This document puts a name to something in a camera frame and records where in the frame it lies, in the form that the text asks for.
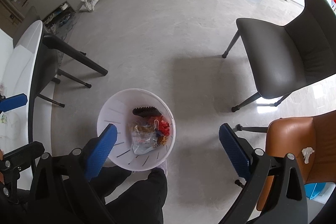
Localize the clear plastic packaging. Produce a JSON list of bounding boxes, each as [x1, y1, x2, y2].
[[129, 121, 157, 145]]

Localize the black spiky foam piece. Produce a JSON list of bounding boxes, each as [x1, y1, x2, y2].
[[132, 106, 162, 118]]

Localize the red paper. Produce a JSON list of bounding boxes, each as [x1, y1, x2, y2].
[[154, 116, 170, 136]]

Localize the light blue face mask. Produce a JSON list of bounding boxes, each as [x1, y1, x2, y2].
[[131, 139, 157, 155]]

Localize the orange brown snack wrapper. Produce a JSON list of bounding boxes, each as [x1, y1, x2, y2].
[[156, 135, 169, 147]]

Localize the white plastic trash bin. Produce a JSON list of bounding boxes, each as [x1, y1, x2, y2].
[[97, 88, 176, 172]]

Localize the white round table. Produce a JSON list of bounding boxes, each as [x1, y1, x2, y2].
[[0, 19, 44, 191]]

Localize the crumpled white tissue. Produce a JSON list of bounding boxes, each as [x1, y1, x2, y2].
[[301, 147, 315, 164]]

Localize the orange leather chair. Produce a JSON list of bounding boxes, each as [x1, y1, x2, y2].
[[235, 110, 336, 214]]

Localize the dark grey chair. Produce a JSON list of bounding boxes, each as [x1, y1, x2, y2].
[[12, 6, 93, 109]]

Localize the black table leg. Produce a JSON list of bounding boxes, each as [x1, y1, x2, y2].
[[43, 34, 108, 76]]

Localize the person's black trouser legs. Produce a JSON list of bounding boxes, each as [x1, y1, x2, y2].
[[26, 167, 169, 224]]

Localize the white tote bag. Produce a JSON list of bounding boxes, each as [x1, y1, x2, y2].
[[79, 0, 99, 12]]

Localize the grey chair near bin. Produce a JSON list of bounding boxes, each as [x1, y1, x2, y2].
[[222, 0, 335, 112]]

